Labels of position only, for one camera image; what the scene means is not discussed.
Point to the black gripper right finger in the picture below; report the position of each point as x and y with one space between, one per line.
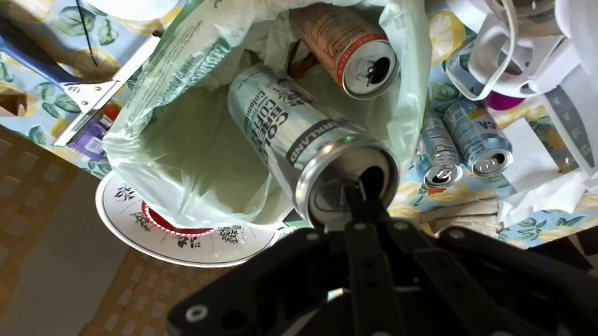
474 286

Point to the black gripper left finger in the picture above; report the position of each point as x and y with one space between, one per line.
368 280

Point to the silver drink can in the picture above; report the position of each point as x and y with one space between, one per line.
282 121

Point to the pale green bin liner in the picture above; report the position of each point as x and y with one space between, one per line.
188 149

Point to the red and white plate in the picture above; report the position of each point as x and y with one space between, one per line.
207 245

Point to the white coffee maker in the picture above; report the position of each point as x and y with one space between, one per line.
577 93

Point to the thin black stick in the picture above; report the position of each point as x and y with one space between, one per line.
87 34

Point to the lemon print tablecloth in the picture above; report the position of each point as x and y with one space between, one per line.
26 80

